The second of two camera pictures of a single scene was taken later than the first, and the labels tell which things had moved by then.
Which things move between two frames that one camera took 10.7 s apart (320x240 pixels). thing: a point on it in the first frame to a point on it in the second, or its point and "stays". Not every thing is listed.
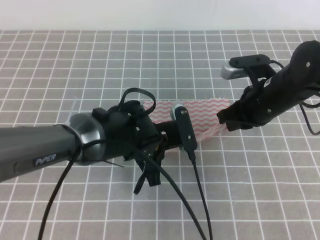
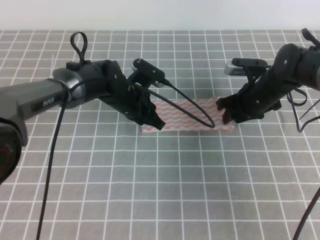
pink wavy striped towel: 203,112 stays
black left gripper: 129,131 to 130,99
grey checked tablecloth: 259,182 stays
